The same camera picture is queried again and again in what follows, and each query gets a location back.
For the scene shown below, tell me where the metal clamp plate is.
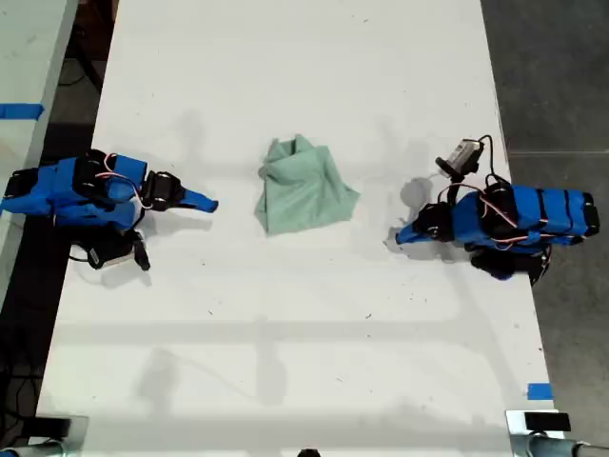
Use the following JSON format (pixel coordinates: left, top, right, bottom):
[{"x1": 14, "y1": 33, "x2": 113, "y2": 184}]
[
  {"x1": 504, "y1": 408, "x2": 573, "y2": 457},
  {"x1": 27, "y1": 413, "x2": 91, "y2": 453}
]

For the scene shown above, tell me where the small black box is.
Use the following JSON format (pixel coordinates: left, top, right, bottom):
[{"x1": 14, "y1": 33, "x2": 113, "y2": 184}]
[
  {"x1": 24, "y1": 416, "x2": 72, "y2": 440},
  {"x1": 523, "y1": 412, "x2": 573, "y2": 432}
]

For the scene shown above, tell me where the black floor cable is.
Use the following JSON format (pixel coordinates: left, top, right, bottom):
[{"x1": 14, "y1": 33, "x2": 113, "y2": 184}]
[{"x1": 59, "y1": 26, "x2": 105, "y2": 92}]

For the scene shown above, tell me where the short blue tape strip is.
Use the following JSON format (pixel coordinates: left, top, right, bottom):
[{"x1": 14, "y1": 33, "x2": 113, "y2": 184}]
[{"x1": 526, "y1": 382, "x2": 555, "y2": 402}]

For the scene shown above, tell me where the long blue tape strip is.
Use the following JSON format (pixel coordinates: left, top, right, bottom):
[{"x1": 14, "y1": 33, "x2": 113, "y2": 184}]
[{"x1": 0, "y1": 102, "x2": 47, "y2": 121}]

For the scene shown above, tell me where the silver camera box on stalk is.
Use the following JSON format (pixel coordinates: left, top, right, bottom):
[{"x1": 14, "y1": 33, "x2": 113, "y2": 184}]
[{"x1": 436, "y1": 137, "x2": 486, "y2": 206}]

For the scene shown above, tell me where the black camera cable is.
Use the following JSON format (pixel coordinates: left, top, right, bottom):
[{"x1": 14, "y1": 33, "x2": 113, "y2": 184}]
[
  {"x1": 68, "y1": 241, "x2": 96, "y2": 264},
  {"x1": 476, "y1": 133, "x2": 498, "y2": 178}
]

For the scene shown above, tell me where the black camera box on stalk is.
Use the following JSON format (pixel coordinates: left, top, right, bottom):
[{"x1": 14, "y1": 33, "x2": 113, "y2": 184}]
[{"x1": 87, "y1": 229, "x2": 152, "y2": 272}]

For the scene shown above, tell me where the pale green T-shirt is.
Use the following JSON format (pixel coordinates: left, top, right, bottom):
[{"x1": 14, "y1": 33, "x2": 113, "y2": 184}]
[{"x1": 252, "y1": 133, "x2": 363, "y2": 237}]

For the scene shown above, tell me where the grey metal pipe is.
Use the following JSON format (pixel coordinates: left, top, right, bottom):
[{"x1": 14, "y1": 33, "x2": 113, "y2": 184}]
[
  {"x1": 0, "y1": 440, "x2": 68, "y2": 457},
  {"x1": 513, "y1": 433, "x2": 609, "y2": 457}
]

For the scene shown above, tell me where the pale side table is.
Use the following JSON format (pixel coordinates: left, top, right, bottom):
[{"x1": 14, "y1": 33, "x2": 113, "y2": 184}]
[{"x1": 0, "y1": 0, "x2": 80, "y2": 310}]

